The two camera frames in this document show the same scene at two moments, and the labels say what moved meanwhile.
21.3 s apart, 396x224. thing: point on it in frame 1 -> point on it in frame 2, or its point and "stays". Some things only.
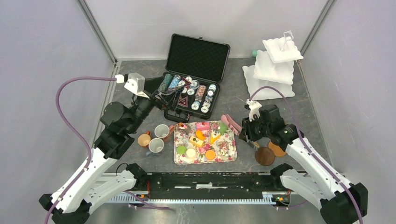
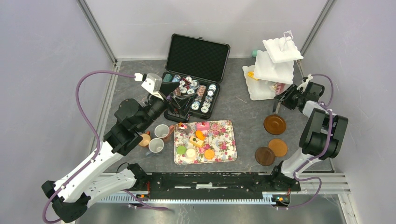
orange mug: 144,139 stays
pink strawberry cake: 203,126 stays
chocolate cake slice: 184,129 stays
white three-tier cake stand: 274,66 stays
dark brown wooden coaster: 265,156 stays
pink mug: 163,131 stays
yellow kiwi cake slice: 215,133 -> 251,74
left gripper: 170,100 -> 183,105
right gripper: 246,132 -> 292,89
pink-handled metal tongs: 235,127 -> 279,101
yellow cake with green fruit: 196,141 stays
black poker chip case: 196,65 stays
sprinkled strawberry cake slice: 223,148 -> 278,87
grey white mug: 156,145 stays
